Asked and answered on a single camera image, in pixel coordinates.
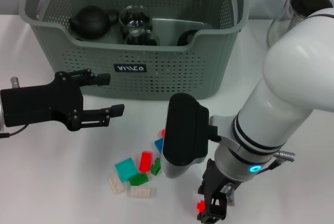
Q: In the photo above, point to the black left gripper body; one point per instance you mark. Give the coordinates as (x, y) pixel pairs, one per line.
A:
(39, 104)

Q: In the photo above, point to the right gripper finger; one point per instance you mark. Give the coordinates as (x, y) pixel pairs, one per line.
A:
(203, 191)
(217, 209)

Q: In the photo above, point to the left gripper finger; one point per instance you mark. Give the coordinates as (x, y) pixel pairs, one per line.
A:
(117, 109)
(103, 79)

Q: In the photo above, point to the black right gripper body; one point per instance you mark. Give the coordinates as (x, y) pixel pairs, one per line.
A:
(212, 179)

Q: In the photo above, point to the small red toy brick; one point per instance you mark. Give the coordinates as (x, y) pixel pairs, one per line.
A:
(201, 205)
(163, 132)

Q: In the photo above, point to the blue square toy brick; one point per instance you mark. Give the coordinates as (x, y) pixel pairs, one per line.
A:
(158, 145)

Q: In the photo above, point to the glass teacup black holder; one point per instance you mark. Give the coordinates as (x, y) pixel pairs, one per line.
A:
(142, 38)
(186, 37)
(135, 17)

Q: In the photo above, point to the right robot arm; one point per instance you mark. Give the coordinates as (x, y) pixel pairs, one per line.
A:
(287, 91)

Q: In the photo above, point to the grey perforated storage bin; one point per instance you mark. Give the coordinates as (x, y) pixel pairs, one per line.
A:
(156, 77)

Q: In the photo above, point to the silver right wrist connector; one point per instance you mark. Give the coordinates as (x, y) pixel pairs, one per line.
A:
(230, 194)

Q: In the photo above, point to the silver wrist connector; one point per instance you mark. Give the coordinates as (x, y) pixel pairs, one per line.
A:
(230, 194)
(15, 82)

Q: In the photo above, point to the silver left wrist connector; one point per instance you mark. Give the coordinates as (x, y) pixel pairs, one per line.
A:
(15, 82)

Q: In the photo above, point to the green toy brick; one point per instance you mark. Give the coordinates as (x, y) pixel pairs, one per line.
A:
(138, 179)
(156, 167)

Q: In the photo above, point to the black clay teapot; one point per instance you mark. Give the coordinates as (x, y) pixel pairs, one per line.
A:
(90, 23)

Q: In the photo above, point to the bright red translucent brick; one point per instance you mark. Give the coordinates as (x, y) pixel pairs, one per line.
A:
(145, 161)

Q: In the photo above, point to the teal square toy brick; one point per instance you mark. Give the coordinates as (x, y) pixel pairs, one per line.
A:
(126, 169)

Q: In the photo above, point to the white translucent toy brick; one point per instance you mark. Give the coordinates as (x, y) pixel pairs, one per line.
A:
(116, 184)
(141, 191)

